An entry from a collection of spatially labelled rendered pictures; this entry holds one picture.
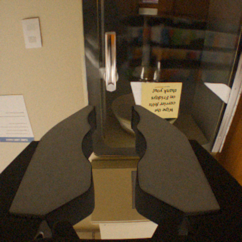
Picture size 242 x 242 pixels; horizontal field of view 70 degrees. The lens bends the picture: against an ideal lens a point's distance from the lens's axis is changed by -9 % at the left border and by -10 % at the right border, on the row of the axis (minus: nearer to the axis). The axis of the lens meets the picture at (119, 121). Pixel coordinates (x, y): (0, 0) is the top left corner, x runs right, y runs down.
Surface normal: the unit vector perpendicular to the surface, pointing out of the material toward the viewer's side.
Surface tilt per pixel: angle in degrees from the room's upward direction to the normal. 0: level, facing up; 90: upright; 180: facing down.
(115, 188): 135
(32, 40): 90
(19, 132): 90
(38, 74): 90
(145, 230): 90
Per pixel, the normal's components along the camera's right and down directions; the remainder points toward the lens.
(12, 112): 0.04, 0.53
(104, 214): 0.04, -0.22
